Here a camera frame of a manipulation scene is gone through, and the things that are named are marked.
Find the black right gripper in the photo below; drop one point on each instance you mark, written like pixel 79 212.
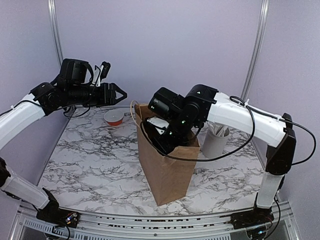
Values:
pixel 164 146

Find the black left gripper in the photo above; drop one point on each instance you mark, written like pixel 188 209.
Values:
pixel 111 99

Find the brown paper bag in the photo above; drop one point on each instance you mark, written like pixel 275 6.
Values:
pixel 167 178

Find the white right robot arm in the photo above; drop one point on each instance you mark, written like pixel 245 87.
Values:
pixel 206 104

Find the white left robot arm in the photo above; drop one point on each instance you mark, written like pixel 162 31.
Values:
pixel 41 101

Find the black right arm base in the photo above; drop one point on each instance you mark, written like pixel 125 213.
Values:
pixel 250 218

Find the orange white bowl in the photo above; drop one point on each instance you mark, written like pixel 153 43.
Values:
pixel 114 117

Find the white wrapped stirrers bundle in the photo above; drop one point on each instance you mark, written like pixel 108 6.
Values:
pixel 218 129

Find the white cylindrical utensil holder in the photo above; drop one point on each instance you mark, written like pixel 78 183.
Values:
pixel 213 146

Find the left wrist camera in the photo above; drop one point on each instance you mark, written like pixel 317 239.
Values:
pixel 100 73

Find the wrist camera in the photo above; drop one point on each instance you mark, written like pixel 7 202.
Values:
pixel 100 73
pixel 159 124

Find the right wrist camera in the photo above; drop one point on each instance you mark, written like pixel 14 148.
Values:
pixel 159 124

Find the left aluminium frame post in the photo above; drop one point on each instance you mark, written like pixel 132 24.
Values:
pixel 55 30

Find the aluminium frame post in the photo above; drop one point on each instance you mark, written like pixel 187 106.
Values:
pixel 55 30
pixel 257 46

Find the right aluminium frame post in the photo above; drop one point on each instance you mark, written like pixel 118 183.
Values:
pixel 257 46

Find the aluminium front rail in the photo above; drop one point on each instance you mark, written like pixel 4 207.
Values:
pixel 103 226

